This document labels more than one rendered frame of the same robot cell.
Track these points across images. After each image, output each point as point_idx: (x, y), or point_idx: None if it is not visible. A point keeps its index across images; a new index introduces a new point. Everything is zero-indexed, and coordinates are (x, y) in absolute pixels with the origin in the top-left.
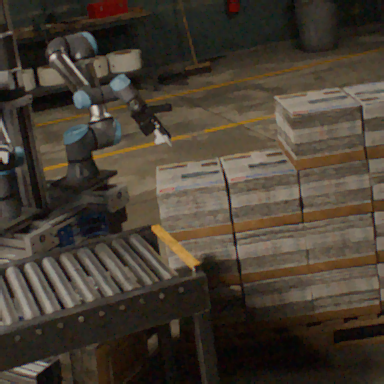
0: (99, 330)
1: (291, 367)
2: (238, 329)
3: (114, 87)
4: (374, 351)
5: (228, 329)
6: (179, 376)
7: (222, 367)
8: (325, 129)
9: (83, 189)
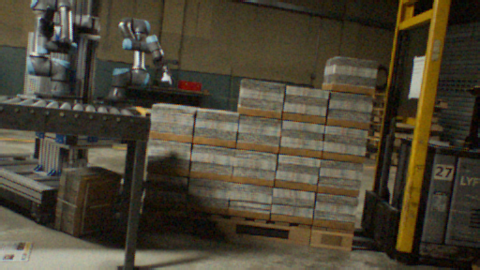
0: (71, 127)
1: (204, 237)
2: (179, 206)
3: (147, 40)
4: (258, 242)
5: (173, 204)
6: None
7: (163, 229)
8: (262, 94)
9: (113, 101)
